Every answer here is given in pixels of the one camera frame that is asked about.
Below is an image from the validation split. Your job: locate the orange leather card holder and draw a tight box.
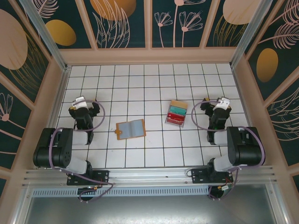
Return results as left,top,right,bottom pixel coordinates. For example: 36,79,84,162
111,119,147,141

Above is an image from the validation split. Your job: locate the clear plastic card box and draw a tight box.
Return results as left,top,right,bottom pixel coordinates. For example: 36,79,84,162
164,99,189,128

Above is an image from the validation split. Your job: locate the grey metal sheet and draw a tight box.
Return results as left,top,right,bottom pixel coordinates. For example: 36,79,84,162
23,195,285,224

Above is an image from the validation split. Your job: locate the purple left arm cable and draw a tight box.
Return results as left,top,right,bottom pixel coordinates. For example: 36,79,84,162
50,99,114,203

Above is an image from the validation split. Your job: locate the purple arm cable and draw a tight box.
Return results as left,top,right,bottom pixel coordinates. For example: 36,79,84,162
191,99,266,201
50,99,114,203

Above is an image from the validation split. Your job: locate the aluminium side rail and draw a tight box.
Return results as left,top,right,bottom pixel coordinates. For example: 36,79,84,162
43,66,71,131
230,66,266,167

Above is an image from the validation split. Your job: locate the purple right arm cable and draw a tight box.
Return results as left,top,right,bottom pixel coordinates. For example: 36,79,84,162
191,99,266,201

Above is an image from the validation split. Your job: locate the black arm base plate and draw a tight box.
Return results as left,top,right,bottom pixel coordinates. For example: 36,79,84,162
67,169,110,186
191,168,234,185

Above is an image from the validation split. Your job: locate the aluminium corner post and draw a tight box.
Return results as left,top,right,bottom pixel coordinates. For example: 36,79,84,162
19,0,71,72
229,0,278,70

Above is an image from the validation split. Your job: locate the black round cable port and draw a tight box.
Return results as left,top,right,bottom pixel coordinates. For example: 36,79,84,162
208,184,234,201
78,186,100,203

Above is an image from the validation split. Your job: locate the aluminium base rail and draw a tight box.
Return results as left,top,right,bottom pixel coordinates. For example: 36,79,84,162
22,165,278,188

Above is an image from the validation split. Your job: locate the slotted grey cable duct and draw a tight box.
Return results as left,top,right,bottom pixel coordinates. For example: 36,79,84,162
31,188,211,197

